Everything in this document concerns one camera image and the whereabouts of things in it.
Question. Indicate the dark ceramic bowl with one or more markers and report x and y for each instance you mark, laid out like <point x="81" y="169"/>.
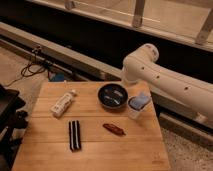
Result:
<point x="112" y="96"/>

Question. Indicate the clear plastic cup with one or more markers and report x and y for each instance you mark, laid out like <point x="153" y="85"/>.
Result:
<point x="134" y="114"/>

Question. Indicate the blue object behind table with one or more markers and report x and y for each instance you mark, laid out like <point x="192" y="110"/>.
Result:
<point x="58" y="78"/>

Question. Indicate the blue sponge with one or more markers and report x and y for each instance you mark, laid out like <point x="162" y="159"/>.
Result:
<point x="139" y="101"/>

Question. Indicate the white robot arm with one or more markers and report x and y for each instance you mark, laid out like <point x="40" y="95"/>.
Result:
<point x="196" y="94"/>

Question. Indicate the black chair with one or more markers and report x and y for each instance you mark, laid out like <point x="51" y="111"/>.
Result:
<point x="10" y="102"/>

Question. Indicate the white tube bottle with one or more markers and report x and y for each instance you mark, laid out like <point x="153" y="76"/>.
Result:
<point x="63" y="103"/>

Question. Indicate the black white striped block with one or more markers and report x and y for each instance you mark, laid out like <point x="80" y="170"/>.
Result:
<point x="74" y="135"/>

